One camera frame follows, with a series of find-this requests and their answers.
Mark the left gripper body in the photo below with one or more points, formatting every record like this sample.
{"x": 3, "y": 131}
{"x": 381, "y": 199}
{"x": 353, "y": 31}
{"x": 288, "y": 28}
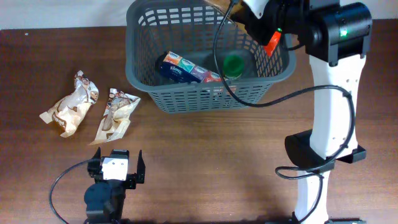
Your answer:
{"x": 132, "y": 181}

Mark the grey plastic basket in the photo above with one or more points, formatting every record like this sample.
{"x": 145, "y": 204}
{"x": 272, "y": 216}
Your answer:
{"x": 189, "y": 60}

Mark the brown snack bag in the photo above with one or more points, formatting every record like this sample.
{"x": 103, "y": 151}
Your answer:
{"x": 70, "y": 111}
{"x": 116, "y": 118}

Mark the green lid jar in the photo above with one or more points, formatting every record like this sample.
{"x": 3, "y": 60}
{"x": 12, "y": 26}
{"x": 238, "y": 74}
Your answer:
{"x": 233, "y": 67}

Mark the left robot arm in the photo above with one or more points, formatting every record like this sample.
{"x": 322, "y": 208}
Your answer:
{"x": 105, "y": 198}

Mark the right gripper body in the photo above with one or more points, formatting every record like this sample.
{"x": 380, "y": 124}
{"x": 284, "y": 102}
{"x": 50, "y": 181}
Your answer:
{"x": 283, "y": 15}

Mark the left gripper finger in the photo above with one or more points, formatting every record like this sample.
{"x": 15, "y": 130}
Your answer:
{"x": 141, "y": 167}
{"x": 97, "y": 154}

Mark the tissue pocket pack bundle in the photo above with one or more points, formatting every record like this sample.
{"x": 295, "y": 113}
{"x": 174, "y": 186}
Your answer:
{"x": 175, "y": 67}

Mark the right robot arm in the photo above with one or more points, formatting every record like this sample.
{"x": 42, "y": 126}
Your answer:
{"x": 337, "y": 39}

